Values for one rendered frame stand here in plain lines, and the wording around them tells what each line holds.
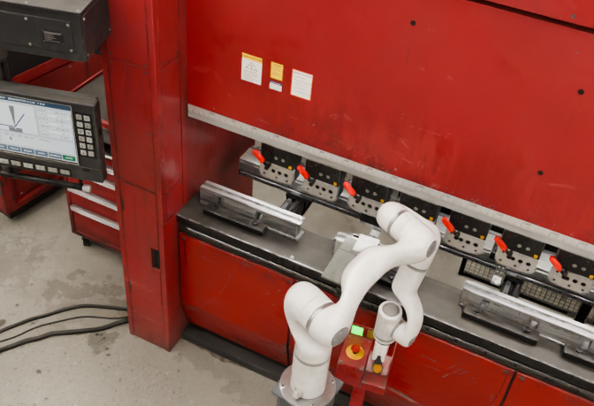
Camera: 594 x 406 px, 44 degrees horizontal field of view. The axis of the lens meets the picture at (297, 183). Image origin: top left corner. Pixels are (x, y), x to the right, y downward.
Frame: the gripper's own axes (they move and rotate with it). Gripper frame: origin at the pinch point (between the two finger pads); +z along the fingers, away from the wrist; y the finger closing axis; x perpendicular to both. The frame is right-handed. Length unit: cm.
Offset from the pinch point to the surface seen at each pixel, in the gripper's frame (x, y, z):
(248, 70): -74, -56, -76
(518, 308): 47, -34, -10
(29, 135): -145, -13, -56
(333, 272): -25.7, -23.4, -13.8
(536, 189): 37, -39, -67
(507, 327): 45, -29, -4
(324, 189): -38, -48, -33
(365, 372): -4.0, -1.6, 14.0
